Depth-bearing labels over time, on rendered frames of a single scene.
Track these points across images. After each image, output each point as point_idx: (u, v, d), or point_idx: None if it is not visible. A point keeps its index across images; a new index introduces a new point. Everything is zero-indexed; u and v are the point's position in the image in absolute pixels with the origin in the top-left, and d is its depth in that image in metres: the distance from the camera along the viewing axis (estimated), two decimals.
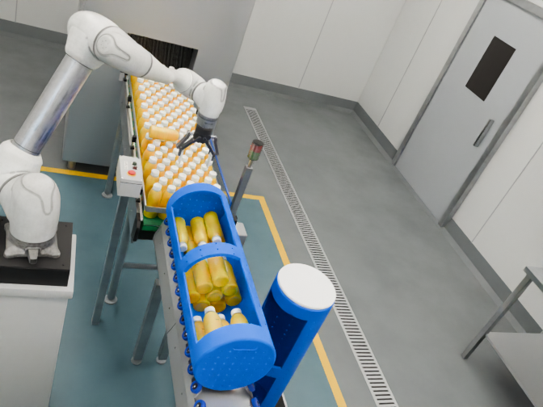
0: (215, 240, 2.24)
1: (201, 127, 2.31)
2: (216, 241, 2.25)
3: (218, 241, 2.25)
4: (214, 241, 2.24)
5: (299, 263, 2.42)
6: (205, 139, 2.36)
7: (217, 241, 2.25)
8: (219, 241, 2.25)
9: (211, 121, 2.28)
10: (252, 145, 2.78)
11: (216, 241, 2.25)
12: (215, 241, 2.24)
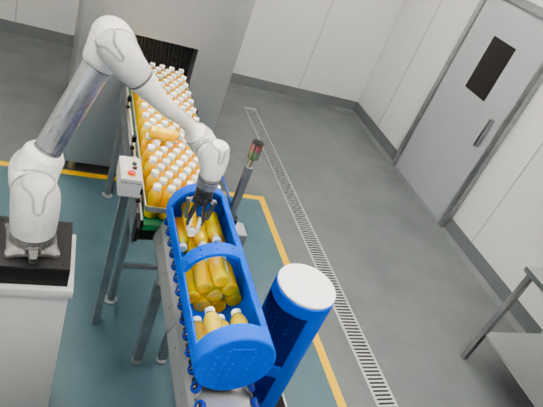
0: (215, 240, 2.24)
1: (201, 190, 2.10)
2: (216, 241, 2.25)
3: (218, 241, 2.25)
4: (214, 241, 2.24)
5: (299, 263, 2.42)
6: (206, 202, 2.15)
7: (217, 241, 2.25)
8: (219, 241, 2.25)
9: (212, 185, 2.07)
10: (252, 145, 2.78)
11: (216, 241, 2.25)
12: (215, 241, 2.24)
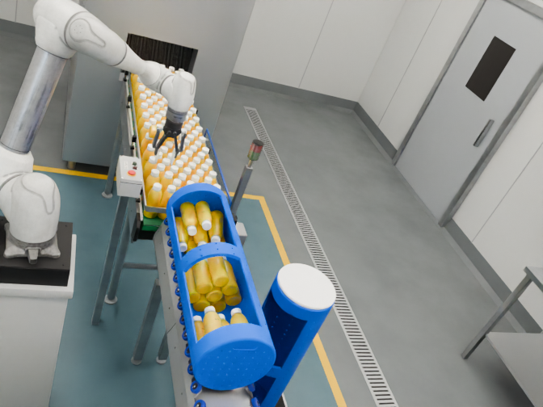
0: (215, 238, 2.24)
1: (170, 121, 2.25)
2: (214, 241, 2.25)
3: (217, 241, 2.25)
4: (213, 239, 2.24)
5: (299, 263, 2.42)
6: (175, 133, 2.30)
7: (216, 241, 2.25)
8: (217, 241, 2.25)
9: (180, 115, 2.23)
10: (252, 145, 2.78)
11: (215, 241, 2.25)
12: (214, 239, 2.24)
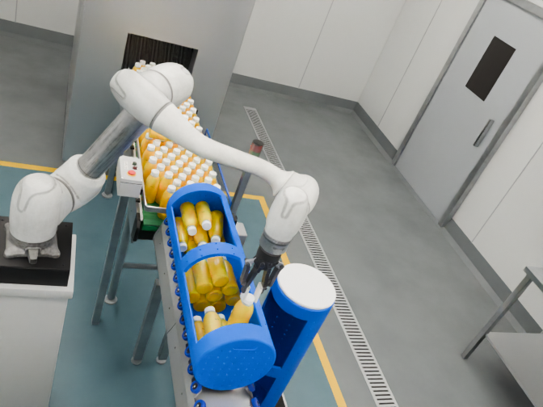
0: (215, 238, 2.24)
1: (267, 252, 1.58)
2: (214, 241, 2.25)
3: (217, 241, 2.25)
4: (213, 239, 2.24)
5: (299, 263, 2.42)
6: (271, 266, 1.63)
7: (216, 241, 2.25)
8: (217, 241, 2.25)
9: (283, 245, 1.55)
10: (252, 145, 2.78)
11: (215, 241, 2.25)
12: (214, 239, 2.24)
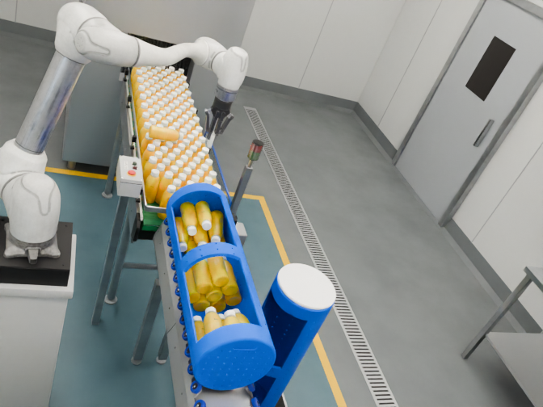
0: (215, 238, 2.24)
1: None
2: (214, 241, 2.25)
3: (217, 241, 2.25)
4: (213, 239, 2.24)
5: (299, 263, 2.42)
6: None
7: (216, 241, 2.25)
8: (217, 241, 2.25)
9: None
10: (252, 145, 2.78)
11: (215, 241, 2.25)
12: (214, 239, 2.24)
